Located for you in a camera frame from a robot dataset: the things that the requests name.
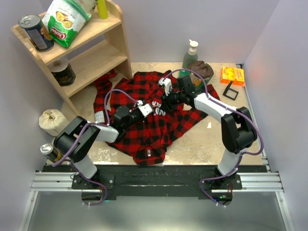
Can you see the green chips bag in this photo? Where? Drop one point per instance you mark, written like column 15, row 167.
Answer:
column 65, row 18

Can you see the green soap dispenser bottle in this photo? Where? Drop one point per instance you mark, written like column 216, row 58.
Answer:
column 191, row 55

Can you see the black paper-topped jar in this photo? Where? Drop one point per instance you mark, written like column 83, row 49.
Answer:
column 62, row 72

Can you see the yellow bottle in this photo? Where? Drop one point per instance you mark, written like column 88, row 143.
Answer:
column 102, row 9

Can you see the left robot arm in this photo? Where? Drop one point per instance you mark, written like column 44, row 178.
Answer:
column 75, row 141

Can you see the blue tin can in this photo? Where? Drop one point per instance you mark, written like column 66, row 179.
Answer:
column 36, row 32

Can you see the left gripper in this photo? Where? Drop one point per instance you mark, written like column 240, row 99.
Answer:
column 136, row 108

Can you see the black square frame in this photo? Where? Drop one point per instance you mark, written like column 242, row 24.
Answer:
column 230, row 93

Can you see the aluminium rail frame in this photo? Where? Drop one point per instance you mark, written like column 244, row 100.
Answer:
column 164, row 181

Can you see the orange snack box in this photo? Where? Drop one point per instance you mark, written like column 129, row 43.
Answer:
column 234, row 75

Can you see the green pouch with brown top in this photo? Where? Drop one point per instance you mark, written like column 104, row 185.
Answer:
column 204, row 70

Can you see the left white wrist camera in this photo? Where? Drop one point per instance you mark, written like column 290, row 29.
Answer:
column 146, row 109

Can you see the black gold drink can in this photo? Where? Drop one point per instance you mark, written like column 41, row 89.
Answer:
column 50, row 152

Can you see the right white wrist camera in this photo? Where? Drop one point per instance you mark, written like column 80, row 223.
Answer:
column 166, row 83

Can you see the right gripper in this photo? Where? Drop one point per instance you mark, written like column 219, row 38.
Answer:
column 166, row 103

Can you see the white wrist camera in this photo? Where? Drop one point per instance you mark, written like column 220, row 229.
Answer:
column 166, row 83
column 146, row 109

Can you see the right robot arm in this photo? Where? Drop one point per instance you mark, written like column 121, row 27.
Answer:
column 237, row 130

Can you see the white cloth sack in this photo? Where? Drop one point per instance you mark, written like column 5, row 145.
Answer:
column 53, row 122

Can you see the red black plaid shirt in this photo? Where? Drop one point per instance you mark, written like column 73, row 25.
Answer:
column 145, row 141

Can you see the wooden shelf unit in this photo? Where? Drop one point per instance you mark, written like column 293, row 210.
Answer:
column 91, row 64

